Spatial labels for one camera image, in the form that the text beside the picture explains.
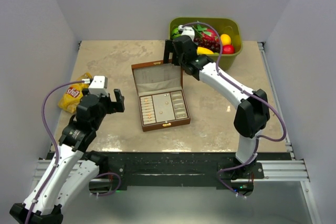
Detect red toy apple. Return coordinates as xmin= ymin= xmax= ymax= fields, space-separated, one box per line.
xmin=222 ymin=45 xmax=235 ymax=55

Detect purple toy grapes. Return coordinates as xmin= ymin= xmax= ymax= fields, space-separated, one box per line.
xmin=194 ymin=38 xmax=221 ymax=53

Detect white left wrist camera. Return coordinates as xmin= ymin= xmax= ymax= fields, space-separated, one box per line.
xmin=88 ymin=76 xmax=109 ymax=97

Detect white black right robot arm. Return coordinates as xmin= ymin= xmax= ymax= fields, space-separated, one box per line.
xmin=163 ymin=35 xmax=270 ymax=178

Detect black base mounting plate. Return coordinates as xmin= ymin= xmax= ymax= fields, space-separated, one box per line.
xmin=77 ymin=151 xmax=264 ymax=196

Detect green plastic fruit bin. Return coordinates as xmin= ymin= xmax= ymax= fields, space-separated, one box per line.
xmin=170 ymin=17 xmax=242 ymax=70

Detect brown ring earring tray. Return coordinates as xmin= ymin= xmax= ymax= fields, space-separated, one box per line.
xmin=139 ymin=89 xmax=190 ymax=127

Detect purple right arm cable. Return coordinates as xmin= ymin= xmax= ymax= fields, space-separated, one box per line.
xmin=181 ymin=22 xmax=287 ymax=199

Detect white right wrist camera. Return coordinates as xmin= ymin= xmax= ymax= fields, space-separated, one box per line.
xmin=178 ymin=25 xmax=195 ymax=40

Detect brown jewelry box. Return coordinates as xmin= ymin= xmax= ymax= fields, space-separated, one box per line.
xmin=131 ymin=60 xmax=191 ymax=132

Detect green toy melon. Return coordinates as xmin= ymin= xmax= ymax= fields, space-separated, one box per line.
xmin=171 ymin=27 xmax=182 ymax=39

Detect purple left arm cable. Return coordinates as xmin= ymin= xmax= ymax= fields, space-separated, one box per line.
xmin=25 ymin=78 xmax=122 ymax=224

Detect pink toy dragon fruit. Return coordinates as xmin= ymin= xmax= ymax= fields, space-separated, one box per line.
xmin=193 ymin=24 xmax=219 ymax=42

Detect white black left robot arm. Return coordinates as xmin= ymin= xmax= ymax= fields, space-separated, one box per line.
xmin=9 ymin=89 xmax=124 ymax=223

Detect aluminium frame rail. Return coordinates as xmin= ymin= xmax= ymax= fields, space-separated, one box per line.
xmin=32 ymin=41 xmax=311 ymax=183

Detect yellow toy mango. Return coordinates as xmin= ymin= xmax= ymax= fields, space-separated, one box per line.
xmin=197 ymin=47 xmax=214 ymax=55

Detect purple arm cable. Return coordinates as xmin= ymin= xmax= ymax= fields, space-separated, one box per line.
xmin=181 ymin=22 xmax=287 ymax=199
xmin=25 ymin=78 xmax=122 ymax=224

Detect yellow orange toy lemon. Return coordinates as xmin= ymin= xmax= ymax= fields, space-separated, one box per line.
xmin=220 ymin=34 xmax=232 ymax=46

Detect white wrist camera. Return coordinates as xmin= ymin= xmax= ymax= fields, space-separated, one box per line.
xmin=178 ymin=25 xmax=195 ymax=40
xmin=88 ymin=76 xmax=109 ymax=97

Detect yellow potato chips bag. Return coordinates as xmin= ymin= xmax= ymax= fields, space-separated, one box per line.
xmin=58 ymin=72 xmax=92 ymax=114

